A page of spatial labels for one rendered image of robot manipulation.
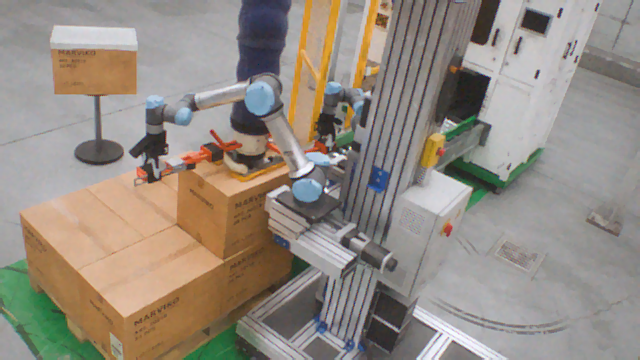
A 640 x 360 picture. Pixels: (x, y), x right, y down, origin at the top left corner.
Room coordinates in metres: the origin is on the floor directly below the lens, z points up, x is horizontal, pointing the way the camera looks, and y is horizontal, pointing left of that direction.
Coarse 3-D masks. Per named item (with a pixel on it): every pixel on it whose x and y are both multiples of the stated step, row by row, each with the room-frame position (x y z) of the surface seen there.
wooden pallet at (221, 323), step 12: (288, 276) 2.54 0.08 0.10; (36, 288) 2.06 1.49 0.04; (264, 288) 2.35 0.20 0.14; (276, 288) 2.45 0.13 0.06; (252, 300) 2.35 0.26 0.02; (264, 300) 2.38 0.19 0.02; (228, 312) 2.11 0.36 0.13; (240, 312) 2.23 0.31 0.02; (72, 324) 1.84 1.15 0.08; (216, 324) 2.04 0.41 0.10; (228, 324) 2.12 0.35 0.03; (84, 336) 1.81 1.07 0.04; (192, 336) 1.89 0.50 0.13; (204, 336) 2.00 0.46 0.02; (180, 348) 1.88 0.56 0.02; (192, 348) 1.90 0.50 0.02
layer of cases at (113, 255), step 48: (96, 192) 2.41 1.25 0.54; (144, 192) 2.51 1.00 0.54; (48, 240) 1.94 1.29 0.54; (96, 240) 2.01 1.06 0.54; (144, 240) 2.09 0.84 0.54; (192, 240) 2.17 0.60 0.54; (48, 288) 1.97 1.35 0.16; (96, 288) 1.69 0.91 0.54; (144, 288) 1.76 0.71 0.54; (192, 288) 1.88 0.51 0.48; (240, 288) 2.18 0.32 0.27; (96, 336) 1.71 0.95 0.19; (144, 336) 1.64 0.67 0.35
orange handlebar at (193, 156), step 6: (228, 144) 2.32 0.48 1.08; (240, 144) 2.33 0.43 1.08; (270, 144) 2.39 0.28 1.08; (228, 150) 2.26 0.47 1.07; (276, 150) 2.35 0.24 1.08; (306, 150) 2.40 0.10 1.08; (312, 150) 2.42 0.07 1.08; (318, 150) 2.45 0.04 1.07; (186, 156) 2.12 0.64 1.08; (192, 156) 2.12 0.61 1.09; (198, 156) 2.13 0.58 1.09; (204, 156) 2.15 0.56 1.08; (186, 162) 2.07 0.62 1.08; (198, 162) 2.12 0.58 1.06; (138, 174) 1.89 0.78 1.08
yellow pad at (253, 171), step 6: (270, 156) 2.43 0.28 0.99; (270, 162) 2.41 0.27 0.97; (276, 162) 2.42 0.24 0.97; (282, 162) 2.44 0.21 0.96; (246, 168) 2.31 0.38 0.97; (252, 168) 2.30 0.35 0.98; (258, 168) 2.33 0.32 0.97; (264, 168) 2.34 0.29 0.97; (270, 168) 2.36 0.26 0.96; (276, 168) 2.40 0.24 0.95; (234, 174) 2.24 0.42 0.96; (240, 174) 2.24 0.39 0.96; (246, 174) 2.25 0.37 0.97; (252, 174) 2.27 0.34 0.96; (258, 174) 2.29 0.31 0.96; (240, 180) 2.21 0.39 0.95; (246, 180) 2.22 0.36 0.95
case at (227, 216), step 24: (216, 168) 2.28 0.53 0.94; (288, 168) 2.43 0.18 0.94; (192, 192) 2.22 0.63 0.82; (216, 192) 2.11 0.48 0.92; (240, 192) 2.12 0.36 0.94; (264, 192) 2.26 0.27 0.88; (192, 216) 2.21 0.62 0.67; (216, 216) 2.10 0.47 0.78; (240, 216) 2.14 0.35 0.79; (264, 216) 2.28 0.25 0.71; (216, 240) 2.09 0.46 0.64; (240, 240) 2.15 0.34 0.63
